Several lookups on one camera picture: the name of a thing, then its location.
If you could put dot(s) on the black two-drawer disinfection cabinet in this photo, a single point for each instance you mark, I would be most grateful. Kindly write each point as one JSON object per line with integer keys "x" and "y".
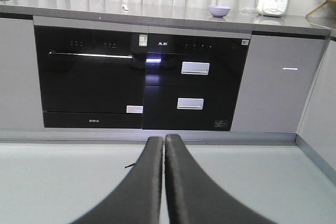
{"x": 192, "y": 82}

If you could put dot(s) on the pale green plastic spoon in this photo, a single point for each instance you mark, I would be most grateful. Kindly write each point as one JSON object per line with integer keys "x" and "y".
{"x": 125, "y": 7}

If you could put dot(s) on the purple plastic bowl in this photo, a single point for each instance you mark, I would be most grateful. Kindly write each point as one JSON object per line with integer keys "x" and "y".
{"x": 219, "y": 11}

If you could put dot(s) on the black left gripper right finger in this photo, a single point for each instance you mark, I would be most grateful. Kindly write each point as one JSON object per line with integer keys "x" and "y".
{"x": 192, "y": 196}

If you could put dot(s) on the black built-in dishwasher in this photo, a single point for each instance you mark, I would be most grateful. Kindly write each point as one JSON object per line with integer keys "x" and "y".
{"x": 91, "y": 78}

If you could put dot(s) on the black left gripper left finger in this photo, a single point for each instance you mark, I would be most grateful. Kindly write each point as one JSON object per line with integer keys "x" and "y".
{"x": 137, "y": 199}

